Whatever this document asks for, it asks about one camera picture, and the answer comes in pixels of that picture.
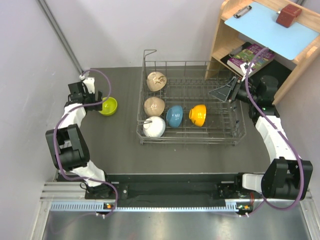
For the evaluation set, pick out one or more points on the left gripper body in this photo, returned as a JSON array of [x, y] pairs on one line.
[[90, 97]]

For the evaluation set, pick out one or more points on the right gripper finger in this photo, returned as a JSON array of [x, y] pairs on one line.
[[221, 93], [232, 82]]

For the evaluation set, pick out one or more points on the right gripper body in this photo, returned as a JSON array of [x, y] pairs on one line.
[[242, 94]]

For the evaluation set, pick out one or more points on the yellow-green bowl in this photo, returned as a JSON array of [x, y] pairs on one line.
[[109, 106]]

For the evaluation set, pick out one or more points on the orange bowl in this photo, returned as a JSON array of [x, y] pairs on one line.
[[197, 115]]

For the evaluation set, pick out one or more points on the blue bowl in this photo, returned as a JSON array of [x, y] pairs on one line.
[[174, 116]]

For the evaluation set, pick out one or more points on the tan speckled bowl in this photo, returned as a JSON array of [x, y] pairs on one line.
[[154, 106]]

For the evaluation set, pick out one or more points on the cream bowl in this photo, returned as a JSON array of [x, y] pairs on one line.
[[156, 81]]

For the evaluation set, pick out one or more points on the white bowl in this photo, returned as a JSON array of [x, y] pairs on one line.
[[154, 127]]

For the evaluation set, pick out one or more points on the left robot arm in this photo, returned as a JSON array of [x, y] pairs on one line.
[[67, 146]]

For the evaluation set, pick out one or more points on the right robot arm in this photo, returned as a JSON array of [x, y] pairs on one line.
[[284, 178]]

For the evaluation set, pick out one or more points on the purple green book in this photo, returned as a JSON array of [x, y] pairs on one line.
[[245, 54]]

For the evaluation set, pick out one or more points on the light blue clipboard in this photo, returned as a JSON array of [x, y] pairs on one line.
[[259, 24]]

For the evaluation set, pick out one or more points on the red-brown box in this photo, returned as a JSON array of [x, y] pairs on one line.
[[288, 15]]

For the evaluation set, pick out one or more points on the wooden shelf unit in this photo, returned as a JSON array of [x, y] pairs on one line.
[[227, 39]]

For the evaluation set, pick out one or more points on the aluminium corner profile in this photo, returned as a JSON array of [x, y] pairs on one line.
[[59, 33]]

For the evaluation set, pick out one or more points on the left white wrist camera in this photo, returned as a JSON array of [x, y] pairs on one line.
[[88, 85]]

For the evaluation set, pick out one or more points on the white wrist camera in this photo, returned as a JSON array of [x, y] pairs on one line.
[[248, 69], [88, 85]]

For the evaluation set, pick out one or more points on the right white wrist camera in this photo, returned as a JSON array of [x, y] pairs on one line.
[[248, 69]]

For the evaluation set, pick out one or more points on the grey wire dish rack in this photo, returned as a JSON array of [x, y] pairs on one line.
[[188, 86]]

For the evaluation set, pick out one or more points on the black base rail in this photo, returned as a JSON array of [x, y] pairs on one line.
[[161, 191]]

